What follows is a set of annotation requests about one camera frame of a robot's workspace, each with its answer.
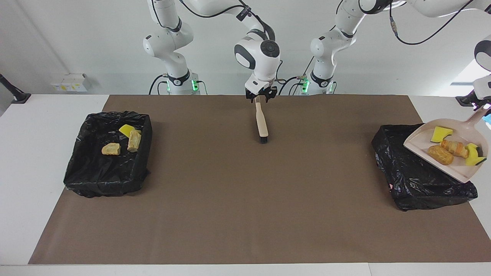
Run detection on beige hand brush black bristles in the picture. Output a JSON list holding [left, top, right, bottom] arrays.
[[254, 96, 269, 145]]

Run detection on notched yellow sponge piece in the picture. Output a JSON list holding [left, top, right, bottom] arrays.
[[465, 143, 488, 167]]

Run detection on small yellow green sponge piece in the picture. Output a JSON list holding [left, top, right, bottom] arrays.
[[430, 126, 454, 144]]

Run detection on striped croissant piece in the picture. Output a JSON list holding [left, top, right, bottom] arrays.
[[440, 139, 470, 159]]

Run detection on brown oval bread roll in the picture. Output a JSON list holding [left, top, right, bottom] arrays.
[[427, 145, 455, 166]]

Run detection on beige plastic dustpan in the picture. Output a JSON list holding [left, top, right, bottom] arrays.
[[403, 103, 491, 184]]

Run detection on beige foam chunk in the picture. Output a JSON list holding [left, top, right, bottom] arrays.
[[101, 143, 122, 156], [127, 129, 142, 153]]

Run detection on bin with black plastic bag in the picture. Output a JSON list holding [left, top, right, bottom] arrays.
[[63, 111, 153, 199], [371, 123, 479, 212]]

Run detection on brown table mat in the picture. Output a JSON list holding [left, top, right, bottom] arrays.
[[28, 95, 491, 265]]

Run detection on black camera stand clamp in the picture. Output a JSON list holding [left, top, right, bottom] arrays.
[[455, 93, 477, 107], [0, 73, 31, 104]]

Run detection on black left base cable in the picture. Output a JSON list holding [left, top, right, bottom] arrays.
[[278, 75, 308, 96]]

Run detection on black base cable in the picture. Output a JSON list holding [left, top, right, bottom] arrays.
[[148, 74, 170, 95], [278, 75, 308, 96]]

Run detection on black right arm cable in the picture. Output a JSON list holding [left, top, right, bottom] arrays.
[[178, 0, 284, 85]]

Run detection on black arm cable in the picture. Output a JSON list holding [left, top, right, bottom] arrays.
[[389, 0, 476, 46], [178, 0, 284, 85]]

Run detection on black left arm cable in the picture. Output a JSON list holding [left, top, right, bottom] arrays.
[[389, 0, 476, 46]]

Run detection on black right base cable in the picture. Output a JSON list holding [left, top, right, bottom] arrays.
[[148, 74, 170, 95]]

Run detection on white wall socket box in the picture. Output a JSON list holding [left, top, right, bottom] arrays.
[[50, 73, 88, 93]]

